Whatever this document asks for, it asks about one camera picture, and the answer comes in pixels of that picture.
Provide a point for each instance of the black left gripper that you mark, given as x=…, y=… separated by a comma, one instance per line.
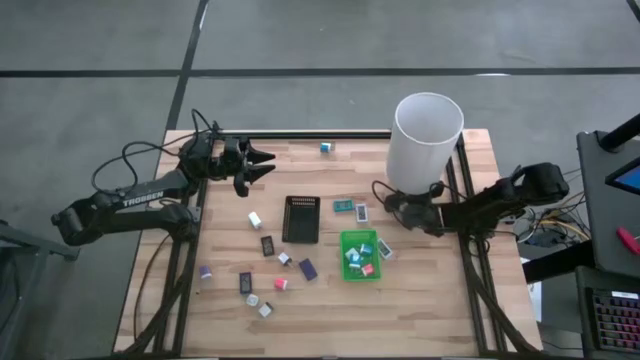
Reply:
x=234, y=160

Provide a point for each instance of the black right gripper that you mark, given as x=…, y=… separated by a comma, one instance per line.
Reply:
x=417, y=212

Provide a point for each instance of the white shade wooden table lamp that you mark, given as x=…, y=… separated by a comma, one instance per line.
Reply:
x=425, y=145

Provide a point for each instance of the red white charger cube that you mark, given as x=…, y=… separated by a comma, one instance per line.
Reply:
x=368, y=270

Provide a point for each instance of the white wall charger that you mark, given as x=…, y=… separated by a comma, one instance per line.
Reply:
x=351, y=253

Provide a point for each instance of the black digital display module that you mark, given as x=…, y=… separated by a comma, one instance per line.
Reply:
x=268, y=246

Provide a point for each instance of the green plastic basket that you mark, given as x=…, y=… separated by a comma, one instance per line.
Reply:
x=345, y=272

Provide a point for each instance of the black white charger cube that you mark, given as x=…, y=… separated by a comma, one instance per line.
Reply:
x=265, y=309
x=284, y=258

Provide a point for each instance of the pink white charger cube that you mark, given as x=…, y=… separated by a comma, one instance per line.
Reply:
x=281, y=284

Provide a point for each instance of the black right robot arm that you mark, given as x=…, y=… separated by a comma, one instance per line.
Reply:
x=500, y=197

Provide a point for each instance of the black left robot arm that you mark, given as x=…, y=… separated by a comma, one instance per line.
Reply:
x=142, y=198

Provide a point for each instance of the white digital display module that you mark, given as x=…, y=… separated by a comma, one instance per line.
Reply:
x=386, y=248
x=361, y=213

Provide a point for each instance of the black plastic basket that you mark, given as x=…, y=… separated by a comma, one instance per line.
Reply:
x=301, y=222

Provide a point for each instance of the teal digital display module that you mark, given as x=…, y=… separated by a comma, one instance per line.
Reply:
x=344, y=205

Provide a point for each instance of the navy blue flat box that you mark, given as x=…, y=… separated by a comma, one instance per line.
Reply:
x=308, y=269

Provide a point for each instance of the dark blue digital display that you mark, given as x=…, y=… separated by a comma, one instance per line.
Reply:
x=245, y=283

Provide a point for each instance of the black cart beam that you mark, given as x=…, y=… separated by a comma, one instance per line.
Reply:
x=555, y=262

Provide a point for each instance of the white paper sheet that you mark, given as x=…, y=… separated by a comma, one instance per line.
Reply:
x=536, y=300

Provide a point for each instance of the grey equipment cart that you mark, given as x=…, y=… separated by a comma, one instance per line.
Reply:
x=600, y=210

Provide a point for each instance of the blue screen tablet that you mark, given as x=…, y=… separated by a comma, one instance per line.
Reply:
x=631, y=179

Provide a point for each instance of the black pole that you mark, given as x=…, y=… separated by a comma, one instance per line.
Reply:
x=620, y=134

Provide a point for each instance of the backlit black keyboard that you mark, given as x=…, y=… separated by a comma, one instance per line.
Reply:
x=617, y=322

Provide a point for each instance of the grey metal stand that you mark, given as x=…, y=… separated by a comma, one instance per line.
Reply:
x=30, y=243

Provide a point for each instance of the black aluminium rig frame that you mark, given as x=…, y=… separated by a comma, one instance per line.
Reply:
x=310, y=134

